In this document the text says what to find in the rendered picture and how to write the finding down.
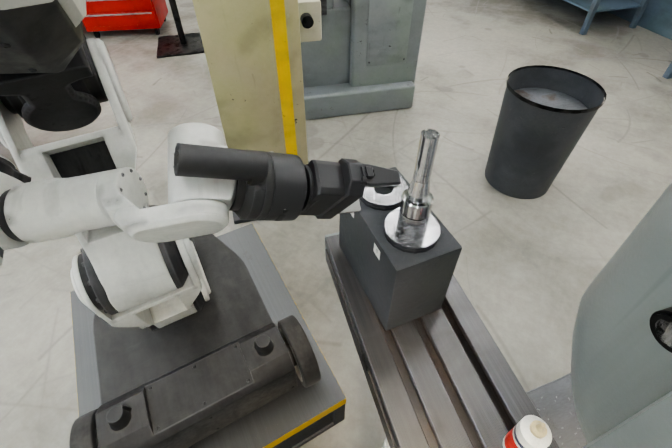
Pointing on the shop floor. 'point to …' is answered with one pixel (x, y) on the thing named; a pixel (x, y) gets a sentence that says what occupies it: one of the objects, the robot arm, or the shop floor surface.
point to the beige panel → (251, 42)
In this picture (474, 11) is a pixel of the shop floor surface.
